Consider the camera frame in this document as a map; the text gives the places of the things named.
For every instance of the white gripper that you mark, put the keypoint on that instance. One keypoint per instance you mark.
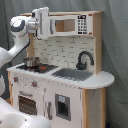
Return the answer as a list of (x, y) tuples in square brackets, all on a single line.
[(41, 17)]

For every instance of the white toy microwave door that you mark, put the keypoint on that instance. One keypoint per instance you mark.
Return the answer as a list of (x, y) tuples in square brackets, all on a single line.
[(70, 25)]

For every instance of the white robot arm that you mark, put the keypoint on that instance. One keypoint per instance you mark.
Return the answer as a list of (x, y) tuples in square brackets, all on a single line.
[(21, 26)]

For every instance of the wooden toy kitchen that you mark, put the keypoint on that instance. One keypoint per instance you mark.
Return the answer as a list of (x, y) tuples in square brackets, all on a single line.
[(63, 52)]

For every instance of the small metal pot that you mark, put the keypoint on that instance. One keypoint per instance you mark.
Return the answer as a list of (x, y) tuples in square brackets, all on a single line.
[(31, 61)]

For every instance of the black toy stovetop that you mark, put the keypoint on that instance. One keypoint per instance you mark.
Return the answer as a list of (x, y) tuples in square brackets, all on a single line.
[(41, 68)]

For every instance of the grey toy sink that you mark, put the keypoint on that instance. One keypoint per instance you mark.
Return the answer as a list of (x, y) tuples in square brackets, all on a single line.
[(73, 74)]

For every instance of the black toy faucet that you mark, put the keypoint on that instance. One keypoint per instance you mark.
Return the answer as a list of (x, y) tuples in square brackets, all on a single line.
[(82, 61)]

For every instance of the red left stove knob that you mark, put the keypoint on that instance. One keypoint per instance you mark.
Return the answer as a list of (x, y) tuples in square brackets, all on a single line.
[(15, 79)]

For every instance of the white oven door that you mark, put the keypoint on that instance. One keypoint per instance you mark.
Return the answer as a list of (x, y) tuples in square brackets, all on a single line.
[(28, 101)]

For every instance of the white cabinet door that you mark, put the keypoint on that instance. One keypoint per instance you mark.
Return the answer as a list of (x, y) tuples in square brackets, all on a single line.
[(64, 107)]

